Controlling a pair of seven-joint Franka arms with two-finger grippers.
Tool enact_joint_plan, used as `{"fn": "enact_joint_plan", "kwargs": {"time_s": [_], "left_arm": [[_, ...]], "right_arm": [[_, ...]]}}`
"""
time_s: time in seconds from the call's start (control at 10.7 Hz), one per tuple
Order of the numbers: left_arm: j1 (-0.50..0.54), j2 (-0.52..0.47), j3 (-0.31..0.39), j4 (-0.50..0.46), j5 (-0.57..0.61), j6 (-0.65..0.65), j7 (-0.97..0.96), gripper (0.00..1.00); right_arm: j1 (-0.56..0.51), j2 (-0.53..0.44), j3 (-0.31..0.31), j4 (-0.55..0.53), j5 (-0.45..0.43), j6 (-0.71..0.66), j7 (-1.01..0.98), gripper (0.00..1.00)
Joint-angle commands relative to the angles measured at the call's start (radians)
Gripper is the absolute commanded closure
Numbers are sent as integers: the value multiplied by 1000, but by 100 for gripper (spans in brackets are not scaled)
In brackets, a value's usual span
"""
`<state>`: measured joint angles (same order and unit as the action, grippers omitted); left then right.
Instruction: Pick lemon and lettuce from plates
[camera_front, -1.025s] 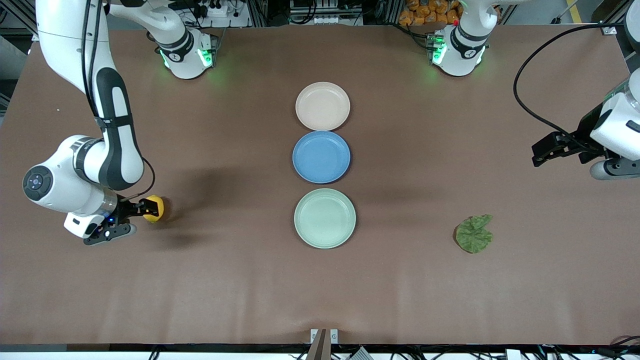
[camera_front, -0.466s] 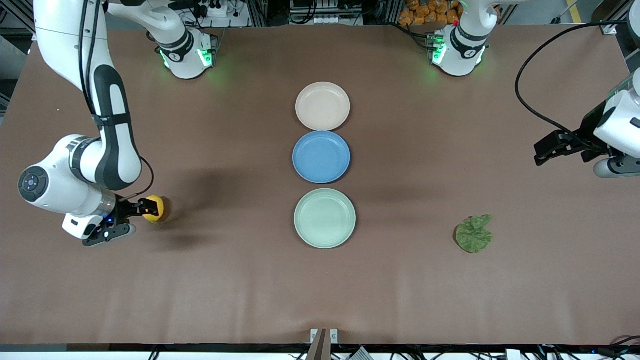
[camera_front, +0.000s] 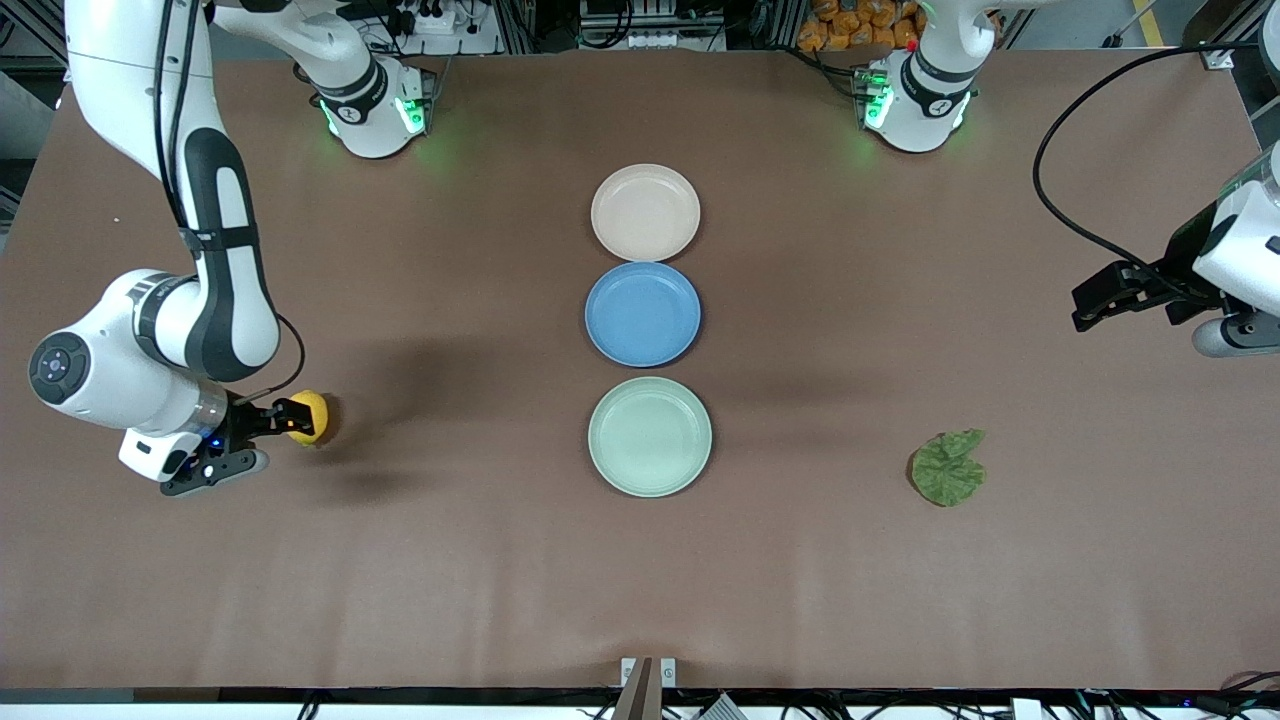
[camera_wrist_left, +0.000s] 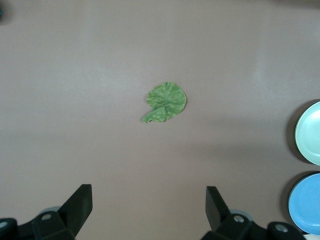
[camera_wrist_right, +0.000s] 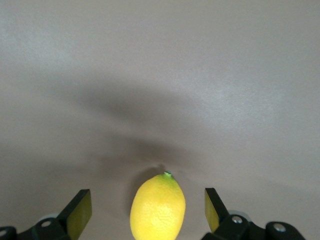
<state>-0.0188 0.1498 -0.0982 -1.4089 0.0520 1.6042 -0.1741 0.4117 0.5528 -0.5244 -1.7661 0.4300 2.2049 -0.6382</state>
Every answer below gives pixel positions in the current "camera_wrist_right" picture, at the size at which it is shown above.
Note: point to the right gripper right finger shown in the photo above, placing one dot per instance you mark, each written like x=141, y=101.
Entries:
x=217, y=217

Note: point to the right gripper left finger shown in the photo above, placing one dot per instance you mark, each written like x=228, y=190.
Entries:
x=75, y=217

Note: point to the yellow lemon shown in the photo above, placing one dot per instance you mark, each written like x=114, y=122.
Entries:
x=157, y=210

